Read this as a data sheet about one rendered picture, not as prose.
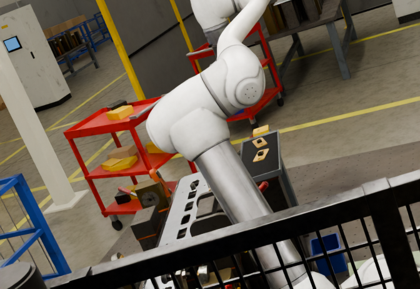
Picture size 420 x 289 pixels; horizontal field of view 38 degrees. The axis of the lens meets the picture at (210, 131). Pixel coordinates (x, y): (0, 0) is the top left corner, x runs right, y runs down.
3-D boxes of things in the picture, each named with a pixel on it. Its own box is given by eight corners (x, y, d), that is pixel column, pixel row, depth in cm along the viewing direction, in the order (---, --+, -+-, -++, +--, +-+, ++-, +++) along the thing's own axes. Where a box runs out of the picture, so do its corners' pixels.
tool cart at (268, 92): (252, 109, 677) (221, 28, 650) (287, 103, 650) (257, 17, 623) (217, 142, 615) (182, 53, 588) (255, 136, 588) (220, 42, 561)
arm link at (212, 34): (200, 28, 203) (207, 45, 205) (204, 30, 194) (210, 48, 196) (225, 18, 203) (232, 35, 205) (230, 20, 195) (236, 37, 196)
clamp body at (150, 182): (164, 257, 263) (131, 184, 252) (194, 248, 260) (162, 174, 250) (160, 268, 255) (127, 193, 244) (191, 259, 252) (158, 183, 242)
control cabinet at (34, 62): (28, 115, 1227) (-28, 0, 1159) (42, 106, 1274) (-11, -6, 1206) (59, 106, 1195) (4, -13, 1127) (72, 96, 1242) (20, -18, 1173)
